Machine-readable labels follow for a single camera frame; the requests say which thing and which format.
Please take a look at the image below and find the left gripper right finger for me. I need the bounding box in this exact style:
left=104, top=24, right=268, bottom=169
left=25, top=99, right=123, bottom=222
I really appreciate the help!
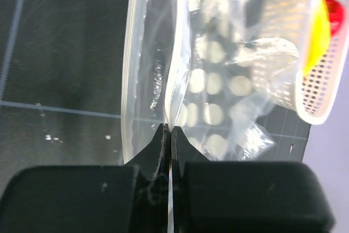
left=171, top=127, right=335, bottom=232

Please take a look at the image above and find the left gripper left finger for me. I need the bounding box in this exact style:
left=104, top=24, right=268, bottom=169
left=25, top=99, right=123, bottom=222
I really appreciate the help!
left=1, top=124, right=170, bottom=232

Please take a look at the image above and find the polka dot zip bag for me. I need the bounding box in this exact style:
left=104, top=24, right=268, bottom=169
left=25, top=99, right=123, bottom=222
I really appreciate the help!
left=121, top=0, right=308, bottom=162

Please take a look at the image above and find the yellow banana bunch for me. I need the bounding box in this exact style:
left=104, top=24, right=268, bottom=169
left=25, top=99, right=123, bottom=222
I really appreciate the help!
left=303, top=0, right=332, bottom=76

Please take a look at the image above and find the white perforated plastic basket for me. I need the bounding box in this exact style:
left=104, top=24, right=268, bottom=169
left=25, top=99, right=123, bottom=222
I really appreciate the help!
left=251, top=0, right=348, bottom=125

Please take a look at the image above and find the red apple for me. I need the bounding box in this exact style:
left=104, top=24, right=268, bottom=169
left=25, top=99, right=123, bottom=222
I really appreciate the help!
left=325, top=0, right=346, bottom=37

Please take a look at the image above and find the black grid mat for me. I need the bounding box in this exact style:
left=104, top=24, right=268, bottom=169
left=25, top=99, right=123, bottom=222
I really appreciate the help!
left=1, top=0, right=310, bottom=189

